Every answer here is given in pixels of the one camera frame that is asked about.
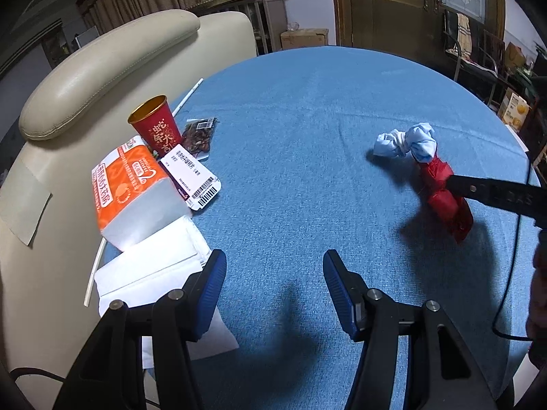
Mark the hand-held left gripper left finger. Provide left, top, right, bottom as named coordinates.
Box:
left=51, top=248, right=227, bottom=410

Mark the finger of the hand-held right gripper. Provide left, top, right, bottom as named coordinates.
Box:
left=445, top=174, right=547, bottom=225

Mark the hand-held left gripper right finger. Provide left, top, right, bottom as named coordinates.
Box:
left=322, top=249, right=501, bottom=410

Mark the red cloth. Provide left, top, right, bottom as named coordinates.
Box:
left=416, top=156, right=474, bottom=244

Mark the white tissue stack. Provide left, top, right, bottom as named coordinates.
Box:
left=94, top=216, right=240, bottom=370

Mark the orange printed box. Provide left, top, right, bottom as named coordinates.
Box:
left=498, top=87, right=533, bottom=131

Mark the light blue cloth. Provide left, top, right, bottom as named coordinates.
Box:
left=373, top=122, right=439, bottom=164

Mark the white barcode card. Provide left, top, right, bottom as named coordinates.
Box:
left=160, top=144, right=222, bottom=211

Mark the orange and white tissue pack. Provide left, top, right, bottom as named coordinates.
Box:
left=91, top=135, right=194, bottom=252

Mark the blue tablecloth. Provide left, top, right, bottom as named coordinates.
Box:
left=103, top=46, right=533, bottom=410

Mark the dark snack packet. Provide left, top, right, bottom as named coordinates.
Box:
left=182, top=117, right=219, bottom=161

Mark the red paper cup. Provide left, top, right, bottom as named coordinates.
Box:
left=128, top=95, right=182, bottom=160

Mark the wooden door with glass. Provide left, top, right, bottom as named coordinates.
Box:
left=329, top=0, right=507, bottom=78

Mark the brown cardboard box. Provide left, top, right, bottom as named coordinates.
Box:
left=280, top=28, right=330, bottom=50

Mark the cream leather sofa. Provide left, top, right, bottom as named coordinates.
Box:
left=0, top=9, right=258, bottom=394

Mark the grey radiator cover cabinet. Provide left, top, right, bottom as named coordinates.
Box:
left=188, top=0, right=289, bottom=56

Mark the black cable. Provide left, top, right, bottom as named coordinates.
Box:
left=491, top=149, right=536, bottom=341
left=9, top=366, right=67, bottom=383

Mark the metal frame chair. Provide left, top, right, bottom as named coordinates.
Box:
left=442, top=9, right=501, bottom=107

